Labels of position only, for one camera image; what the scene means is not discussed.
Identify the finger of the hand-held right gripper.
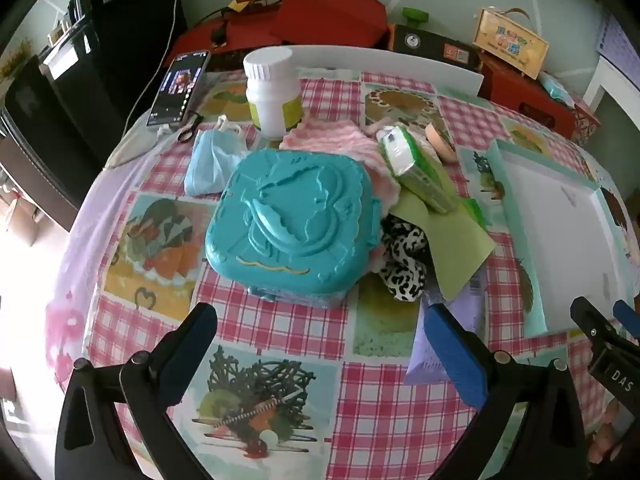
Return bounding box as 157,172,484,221
570,296,618,361
613,299,640,342

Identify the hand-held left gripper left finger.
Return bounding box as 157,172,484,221
55,302,219,480

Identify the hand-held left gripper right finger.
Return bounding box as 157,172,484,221
422,303,586,480

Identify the white tray with teal rim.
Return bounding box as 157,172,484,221
487,139,633,336

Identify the light green cloth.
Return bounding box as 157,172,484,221
385,192,498,298

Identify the green tissue pack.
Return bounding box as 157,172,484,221
376,126,463,213

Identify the blue face mask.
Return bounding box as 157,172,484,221
184,115,251,197

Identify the pink knitted cloth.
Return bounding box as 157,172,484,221
279,119,401,211

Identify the person's right hand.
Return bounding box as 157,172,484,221
586,399,635,467

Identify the purple packet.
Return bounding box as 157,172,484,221
404,265,488,386

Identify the checkered printed tablecloth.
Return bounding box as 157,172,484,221
45,70,640,480

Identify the leopard print scrunchie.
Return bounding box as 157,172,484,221
372,215,433,303

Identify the teal plastic case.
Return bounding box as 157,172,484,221
204,149,385,311

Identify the red patterned box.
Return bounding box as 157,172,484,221
570,95,601,146

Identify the round peach powder puff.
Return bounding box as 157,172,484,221
425,122,457,163

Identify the blue wipes packet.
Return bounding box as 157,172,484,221
539,71,573,106

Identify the black smartphone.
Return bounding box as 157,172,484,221
146,50,212,128

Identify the white medicine bottle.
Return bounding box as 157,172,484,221
243,49,305,140

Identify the black cabinet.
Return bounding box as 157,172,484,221
0,0,188,231

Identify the black box with clock print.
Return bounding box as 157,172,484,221
389,24,483,68

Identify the red flat box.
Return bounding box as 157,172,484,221
172,0,388,61

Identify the black hair tie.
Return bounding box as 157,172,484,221
176,112,205,143

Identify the white shelf frame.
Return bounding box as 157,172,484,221
582,55,640,111

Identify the red carton with handle slot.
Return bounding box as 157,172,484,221
477,55,576,136

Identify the cream gift box with handle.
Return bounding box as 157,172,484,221
471,7,550,80

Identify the white cable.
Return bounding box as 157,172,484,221
107,0,182,161

